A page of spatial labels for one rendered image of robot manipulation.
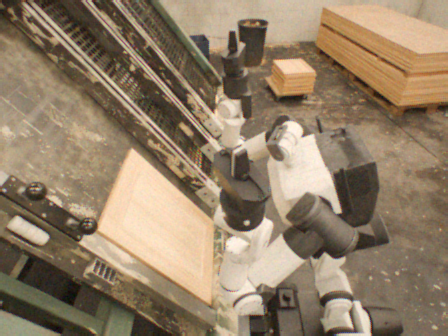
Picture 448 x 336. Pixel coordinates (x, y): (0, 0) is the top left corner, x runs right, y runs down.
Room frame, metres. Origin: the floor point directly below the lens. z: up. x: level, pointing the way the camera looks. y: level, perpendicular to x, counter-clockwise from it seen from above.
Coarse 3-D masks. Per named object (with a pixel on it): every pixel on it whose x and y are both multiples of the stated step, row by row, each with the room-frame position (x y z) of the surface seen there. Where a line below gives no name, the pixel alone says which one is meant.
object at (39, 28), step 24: (0, 0) 0.99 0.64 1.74; (24, 0) 1.02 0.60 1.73; (24, 24) 0.99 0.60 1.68; (48, 24) 1.02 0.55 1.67; (48, 48) 0.99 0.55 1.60; (72, 48) 1.02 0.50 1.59; (72, 72) 0.99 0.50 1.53; (96, 72) 1.02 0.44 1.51; (96, 96) 0.98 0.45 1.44; (120, 96) 1.02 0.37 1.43; (120, 120) 0.98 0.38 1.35; (144, 120) 1.02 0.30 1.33; (144, 144) 0.98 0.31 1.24; (168, 144) 1.01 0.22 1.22; (192, 168) 1.00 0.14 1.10; (216, 192) 1.00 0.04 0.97
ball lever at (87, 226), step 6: (66, 222) 0.46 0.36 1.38; (72, 222) 0.46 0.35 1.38; (84, 222) 0.41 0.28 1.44; (90, 222) 0.41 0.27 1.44; (96, 222) 0.42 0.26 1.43; (72, 228) 0.46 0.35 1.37; (84, 228) 0.40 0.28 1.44; (90, 228) 0.41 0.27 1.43; (96, 228) 0.41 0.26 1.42; (84, 234) 0.40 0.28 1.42; (90, 234) 0.40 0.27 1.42
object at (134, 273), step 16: (0, 176) 0.48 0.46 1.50; (0, 208) 0.45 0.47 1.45; (16, 208) 0.45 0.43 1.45; (32, 224) 0.44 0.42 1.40; (48, 224) 0.45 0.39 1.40; (64, 240) 0.44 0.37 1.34; (96, 240) 0.48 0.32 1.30; (96, 256) 0.44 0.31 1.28; (112, 256) 0.46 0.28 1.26; (128, 256) 0.49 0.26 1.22; (128, 272) 0.45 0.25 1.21; (144, 272) 0.47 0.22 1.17; (144, 288) 0.44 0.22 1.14; (160, 288) 0.46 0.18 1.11; (176, 288) 0.49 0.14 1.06; (176, 304) 0.44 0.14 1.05; (192, 304) 0.47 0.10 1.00; (192, 320) 0.44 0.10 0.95; (208, 320) 0.45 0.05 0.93
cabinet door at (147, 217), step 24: (144, 168) 0.85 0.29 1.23; (120, 192) 0.68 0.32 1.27; (144, 192) 0.76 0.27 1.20; (168, 192) 0.84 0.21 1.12; (120, 216) 0.61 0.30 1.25; (144, 216) 0.67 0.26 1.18; (168, 216) 0.74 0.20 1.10; (192, 216) 0.83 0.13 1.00; (120, 240) 0.54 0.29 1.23; (144, 240) 0.59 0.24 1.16; (168, 240) 0.65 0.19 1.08; (192, 240) 0.72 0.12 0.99; (144, 264) 0.52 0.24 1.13; (168, 264) 0.56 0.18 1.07; (192, 264) 0.63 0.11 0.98; (192, 288) 0.54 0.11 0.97
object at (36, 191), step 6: (30, 186) 0.41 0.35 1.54; (36, 186) 0.41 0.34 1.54; (42, 186) 0.42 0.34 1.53; (18, 192) 0.46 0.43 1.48; (24, 192) 0.41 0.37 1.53; (30, 192) 0.40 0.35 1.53; (36, 192) 0.41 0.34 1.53; (42, 192) 0.41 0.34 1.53; (24, 198) 0.46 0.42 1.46; (30, 198) 0.40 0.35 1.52; (36, 198) 0.40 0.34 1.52; (42, 198) 0.41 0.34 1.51
